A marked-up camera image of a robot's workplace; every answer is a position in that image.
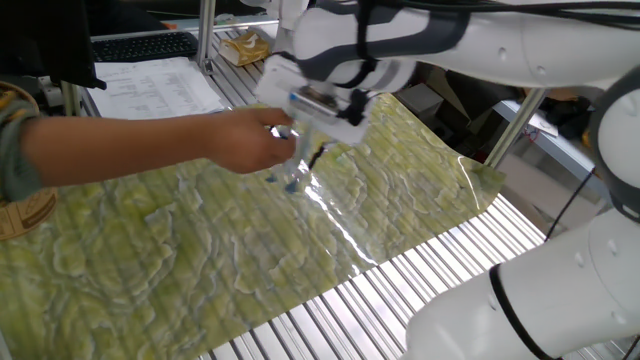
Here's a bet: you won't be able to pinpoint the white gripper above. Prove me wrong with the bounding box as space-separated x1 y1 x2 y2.
254 52 374 171

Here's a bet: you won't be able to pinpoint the clear plastic bag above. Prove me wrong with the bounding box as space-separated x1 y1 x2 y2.
264 124 322 196

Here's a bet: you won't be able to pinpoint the person's bare forearm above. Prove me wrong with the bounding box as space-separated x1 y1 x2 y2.
20 113 217 189

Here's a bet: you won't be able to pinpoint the person's bare hand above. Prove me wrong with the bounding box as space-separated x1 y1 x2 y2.
201 106 297 176

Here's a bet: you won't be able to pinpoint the grey box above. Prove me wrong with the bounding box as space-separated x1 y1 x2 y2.
397 82 445 124

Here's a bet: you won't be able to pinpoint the yellow tissue pack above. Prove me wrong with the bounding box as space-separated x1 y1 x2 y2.
218 30 272 68

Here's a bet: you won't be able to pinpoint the printed white paper sheets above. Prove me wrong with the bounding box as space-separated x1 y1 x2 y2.
87 56 227 121

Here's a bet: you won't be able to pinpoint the green marble pattern mat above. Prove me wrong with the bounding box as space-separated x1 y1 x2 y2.
0 92 507 360

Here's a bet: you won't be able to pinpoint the black keyboard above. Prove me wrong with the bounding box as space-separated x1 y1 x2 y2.
91 31 200 64

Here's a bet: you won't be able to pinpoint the light blue desk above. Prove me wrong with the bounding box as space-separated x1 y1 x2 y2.
492 98 609 199

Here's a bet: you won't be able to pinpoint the black monitor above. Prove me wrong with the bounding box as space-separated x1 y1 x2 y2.
0 0 107 92

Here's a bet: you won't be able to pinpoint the grey green printed shirt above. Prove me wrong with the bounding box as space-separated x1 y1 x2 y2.
0 81 59 242

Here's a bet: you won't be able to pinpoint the aluminium frame post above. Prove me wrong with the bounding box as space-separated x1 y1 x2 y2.
195 0 218 75
482 88 549 170

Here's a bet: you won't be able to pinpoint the thin black cable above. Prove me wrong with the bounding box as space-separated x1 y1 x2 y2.
543 167 597 243

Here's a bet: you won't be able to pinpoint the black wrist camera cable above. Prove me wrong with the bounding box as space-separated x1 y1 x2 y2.
309 0 640 31

